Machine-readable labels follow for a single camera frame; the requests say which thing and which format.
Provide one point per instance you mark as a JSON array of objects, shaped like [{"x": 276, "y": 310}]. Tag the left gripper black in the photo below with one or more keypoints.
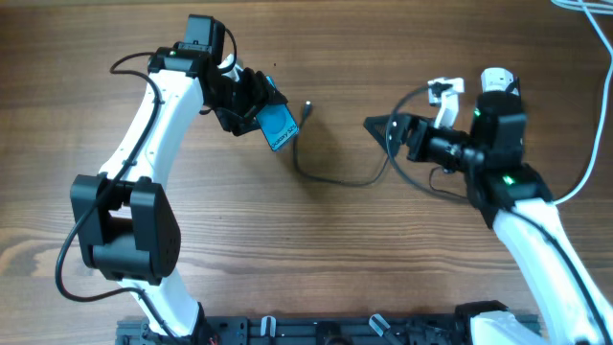
[{"x": 260, "y": 93}]

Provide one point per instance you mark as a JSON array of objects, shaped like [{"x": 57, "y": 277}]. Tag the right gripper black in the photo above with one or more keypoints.
[{"x": 423, "y": 127}]

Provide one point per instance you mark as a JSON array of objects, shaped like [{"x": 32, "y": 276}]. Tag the Galaxy S25 smartphone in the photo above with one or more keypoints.
[{"x": 278, "y": 125}]

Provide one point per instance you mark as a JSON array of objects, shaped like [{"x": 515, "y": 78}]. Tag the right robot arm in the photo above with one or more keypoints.
[{"x": 515, "y": 203}]

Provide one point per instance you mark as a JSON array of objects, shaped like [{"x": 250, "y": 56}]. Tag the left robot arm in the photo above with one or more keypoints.
[{"x": 124, "y": 224}]

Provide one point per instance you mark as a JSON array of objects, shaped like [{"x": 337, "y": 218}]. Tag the white power strip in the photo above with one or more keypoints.
[{"x": 499, "y": 79}]

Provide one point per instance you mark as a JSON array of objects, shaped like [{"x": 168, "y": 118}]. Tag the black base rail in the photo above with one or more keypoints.
[{"x": 416, "y": 329}]

